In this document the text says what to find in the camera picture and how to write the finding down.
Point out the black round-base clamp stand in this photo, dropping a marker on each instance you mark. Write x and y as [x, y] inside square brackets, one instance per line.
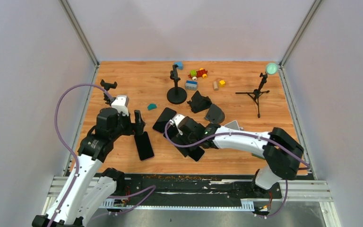
[107, 86]

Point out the white phone stand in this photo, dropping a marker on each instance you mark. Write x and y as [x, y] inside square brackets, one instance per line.
[233, 125]

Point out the black folding phone stand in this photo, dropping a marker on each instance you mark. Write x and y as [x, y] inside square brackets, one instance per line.
[199, 103]

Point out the green ball on tripod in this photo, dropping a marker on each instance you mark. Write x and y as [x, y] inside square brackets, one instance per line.
[271, 68]

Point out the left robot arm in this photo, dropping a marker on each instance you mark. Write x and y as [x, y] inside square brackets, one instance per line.
[75, 206]

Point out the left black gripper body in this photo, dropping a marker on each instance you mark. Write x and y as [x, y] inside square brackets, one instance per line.
[125, 127]

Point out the pink phone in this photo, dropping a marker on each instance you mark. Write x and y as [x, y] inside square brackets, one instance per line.
[166, 115]

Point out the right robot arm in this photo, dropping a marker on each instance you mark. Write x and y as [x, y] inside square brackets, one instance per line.
[282, 153]

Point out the black mini tripod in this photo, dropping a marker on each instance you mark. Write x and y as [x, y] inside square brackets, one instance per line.
[257, 93]

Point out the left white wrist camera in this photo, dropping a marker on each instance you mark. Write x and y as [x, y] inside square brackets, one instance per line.
[120, 103]

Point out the tall black round-base stand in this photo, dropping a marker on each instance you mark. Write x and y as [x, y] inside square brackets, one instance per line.
[176, 95]

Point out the blue white block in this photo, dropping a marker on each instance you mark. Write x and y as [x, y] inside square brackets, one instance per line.
[191, 85]

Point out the grey round phone stand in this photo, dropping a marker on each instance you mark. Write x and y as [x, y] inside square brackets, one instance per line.
[215, 115]

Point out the blue triangular block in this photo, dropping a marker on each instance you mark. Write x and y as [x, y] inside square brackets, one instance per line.
[178, 65]

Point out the teal small block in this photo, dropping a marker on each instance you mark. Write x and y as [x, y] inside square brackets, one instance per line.
[151, 106]

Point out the yellow small block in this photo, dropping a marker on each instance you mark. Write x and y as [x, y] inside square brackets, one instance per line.
[222, 83]

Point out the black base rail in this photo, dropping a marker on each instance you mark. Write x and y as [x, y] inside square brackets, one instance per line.
[221, 192]

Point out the wooden cylinder block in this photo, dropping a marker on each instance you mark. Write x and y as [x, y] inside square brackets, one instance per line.
[215, 86]

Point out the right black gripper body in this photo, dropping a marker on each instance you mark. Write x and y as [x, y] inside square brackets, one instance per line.
[179, 140]

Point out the purple phone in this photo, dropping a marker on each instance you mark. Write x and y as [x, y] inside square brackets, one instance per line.
[144, 147]

